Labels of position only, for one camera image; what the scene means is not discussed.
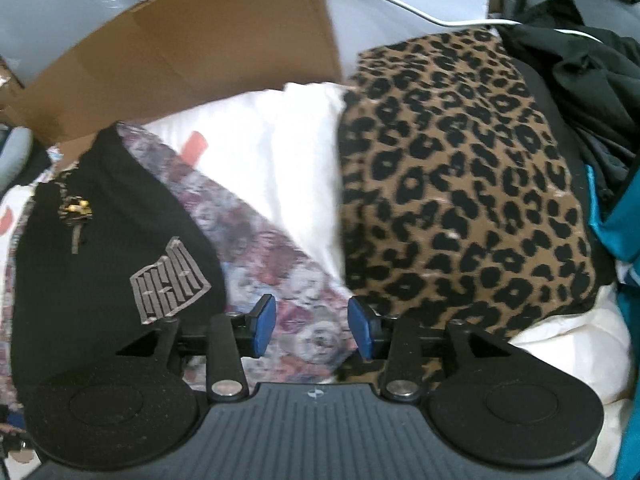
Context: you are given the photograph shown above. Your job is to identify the black bear-pattern shorts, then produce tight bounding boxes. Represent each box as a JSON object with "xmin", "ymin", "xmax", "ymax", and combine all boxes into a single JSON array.
[{"xmin": 4, "ymin": 120, "xmax": 362, "ymax": 411}]

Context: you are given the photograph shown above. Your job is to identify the cream bear print duvet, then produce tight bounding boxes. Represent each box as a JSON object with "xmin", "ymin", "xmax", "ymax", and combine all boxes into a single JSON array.
[{"xmin": 0, "ymin": 81, "xmax": 637, "ymax": 480}]

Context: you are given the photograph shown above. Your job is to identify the leopard print garment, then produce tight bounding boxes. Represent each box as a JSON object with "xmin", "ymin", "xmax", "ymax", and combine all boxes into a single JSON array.
[{"xmin": 337, "ymin": 28, "xmax": 597, "ymax": 338}]

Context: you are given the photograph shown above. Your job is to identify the black cloth under pillow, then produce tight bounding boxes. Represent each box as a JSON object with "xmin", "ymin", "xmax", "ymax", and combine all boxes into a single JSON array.
[{"xmin": 1, "ymin": 145, "xmax": 52, "ymax": 197}]

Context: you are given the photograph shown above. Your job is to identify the teal printed garment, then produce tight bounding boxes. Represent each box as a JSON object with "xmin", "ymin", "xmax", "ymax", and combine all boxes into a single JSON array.
[{"xmin": 586, "ymin": 166, "xmax": 639, "ymax": 479}]

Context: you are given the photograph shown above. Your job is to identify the brown cardboard box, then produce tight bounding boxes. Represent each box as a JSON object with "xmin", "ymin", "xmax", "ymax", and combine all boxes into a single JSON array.
[{"xmin": 1, "ymin": 0, "xmax": 342, "ymax": 143}]

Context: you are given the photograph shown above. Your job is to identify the light blue neck pillow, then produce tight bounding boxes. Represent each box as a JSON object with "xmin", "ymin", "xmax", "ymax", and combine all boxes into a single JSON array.
[{"xmin": 0, "ymin": 125, "xmax": 34, "ymax": 194}]

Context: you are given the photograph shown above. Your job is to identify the black jacket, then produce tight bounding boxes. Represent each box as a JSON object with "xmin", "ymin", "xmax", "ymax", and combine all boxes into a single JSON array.
[{"xmin": 498, "ymin": 0, "xmax": 639, "ymax": 211}]

